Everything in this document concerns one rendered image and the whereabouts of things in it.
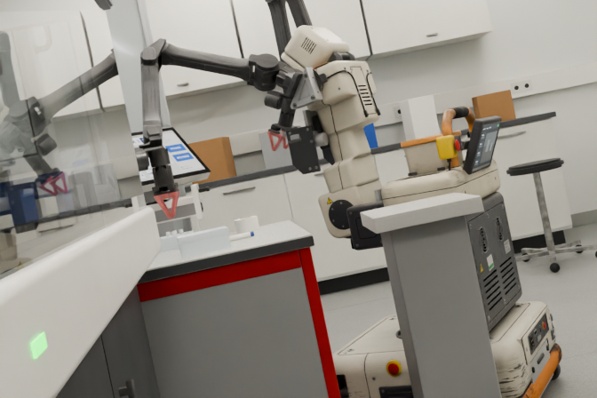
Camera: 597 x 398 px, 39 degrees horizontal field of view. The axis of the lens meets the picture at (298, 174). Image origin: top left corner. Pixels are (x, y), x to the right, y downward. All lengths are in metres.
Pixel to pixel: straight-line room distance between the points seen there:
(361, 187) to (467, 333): 0.82
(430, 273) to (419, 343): 0.18
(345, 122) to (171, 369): 1.17
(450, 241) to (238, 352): 0.61
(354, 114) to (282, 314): 1.01
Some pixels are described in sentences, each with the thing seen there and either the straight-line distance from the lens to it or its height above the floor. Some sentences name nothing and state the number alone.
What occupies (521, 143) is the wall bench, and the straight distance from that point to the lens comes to 5.94.
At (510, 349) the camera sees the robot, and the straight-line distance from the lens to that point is 2.65.
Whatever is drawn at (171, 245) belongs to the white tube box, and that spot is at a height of 0.77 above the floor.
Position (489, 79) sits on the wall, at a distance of 6.65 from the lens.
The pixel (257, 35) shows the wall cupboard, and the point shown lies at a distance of 6.09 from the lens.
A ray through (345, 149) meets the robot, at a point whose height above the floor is 0.94.
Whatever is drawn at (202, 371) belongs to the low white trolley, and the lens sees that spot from 2.11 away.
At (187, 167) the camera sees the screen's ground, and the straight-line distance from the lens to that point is 3.77.
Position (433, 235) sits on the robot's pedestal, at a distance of 2.21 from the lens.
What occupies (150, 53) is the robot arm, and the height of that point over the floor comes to 1.37.
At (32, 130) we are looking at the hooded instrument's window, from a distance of 0.87.
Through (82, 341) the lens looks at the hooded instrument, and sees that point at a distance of 0.83.
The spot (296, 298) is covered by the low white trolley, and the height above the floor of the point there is 0.61.
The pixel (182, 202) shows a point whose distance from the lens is 2.64.
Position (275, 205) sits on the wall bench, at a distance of 5.68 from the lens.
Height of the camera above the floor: 0.95
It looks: 1 degrees down
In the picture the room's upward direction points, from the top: 12 degrees counter-clockwise
